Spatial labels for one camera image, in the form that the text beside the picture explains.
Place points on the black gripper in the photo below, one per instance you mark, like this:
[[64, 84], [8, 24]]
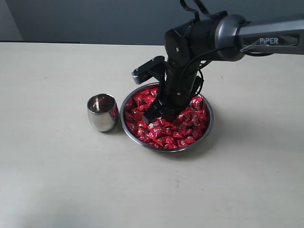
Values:
[[182, 83]]

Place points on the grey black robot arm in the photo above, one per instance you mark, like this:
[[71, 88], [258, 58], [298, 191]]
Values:
[[227, 39]]

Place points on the pile of red candies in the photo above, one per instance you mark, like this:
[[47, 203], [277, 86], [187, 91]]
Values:
[[166, 133]]

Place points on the stainless steel bowl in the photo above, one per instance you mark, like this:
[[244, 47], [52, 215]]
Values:
[[211, 118]]

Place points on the stainless steel cup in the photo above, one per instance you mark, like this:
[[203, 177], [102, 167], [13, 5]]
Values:
[[103, 112]]

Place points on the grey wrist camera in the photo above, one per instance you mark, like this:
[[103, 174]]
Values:
[[153, 68]]

